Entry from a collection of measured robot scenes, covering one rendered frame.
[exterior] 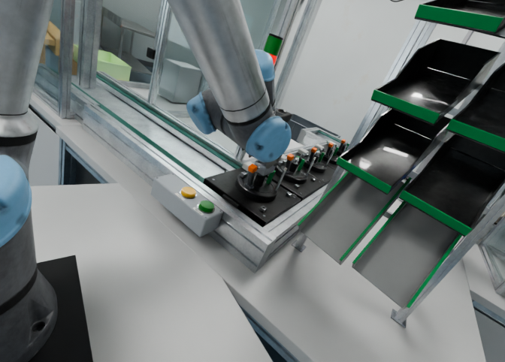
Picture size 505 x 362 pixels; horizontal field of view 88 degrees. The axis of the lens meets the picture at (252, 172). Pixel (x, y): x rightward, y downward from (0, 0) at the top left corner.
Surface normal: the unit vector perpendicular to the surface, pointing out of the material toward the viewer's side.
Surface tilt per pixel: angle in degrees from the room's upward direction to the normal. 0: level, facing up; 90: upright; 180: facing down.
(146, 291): 0
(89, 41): 90
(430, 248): 45
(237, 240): 90
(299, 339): 0
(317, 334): 0
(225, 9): 85
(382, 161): 25
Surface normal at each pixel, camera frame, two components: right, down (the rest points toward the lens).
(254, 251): -0.55, 0.18
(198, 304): 0.33, -0.85
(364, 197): -0.24, -0.54
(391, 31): -0.76, 0.01
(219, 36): 0.24, 0.70
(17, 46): 0.81, 0.51
